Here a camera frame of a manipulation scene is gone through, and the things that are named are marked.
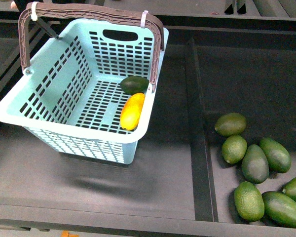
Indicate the yellow mango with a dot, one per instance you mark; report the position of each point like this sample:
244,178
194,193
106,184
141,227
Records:
131,112

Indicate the light blue plastic basket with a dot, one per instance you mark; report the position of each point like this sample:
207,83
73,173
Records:
70,96

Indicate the brown basket handle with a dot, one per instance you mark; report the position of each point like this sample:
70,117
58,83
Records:
87,11

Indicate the white zip tie right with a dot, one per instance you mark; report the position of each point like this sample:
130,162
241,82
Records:
143,19

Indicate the white zip tie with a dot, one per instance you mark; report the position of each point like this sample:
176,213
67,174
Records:
143,19
34,16

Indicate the white zip tie left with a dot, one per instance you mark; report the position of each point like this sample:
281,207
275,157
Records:
34,16

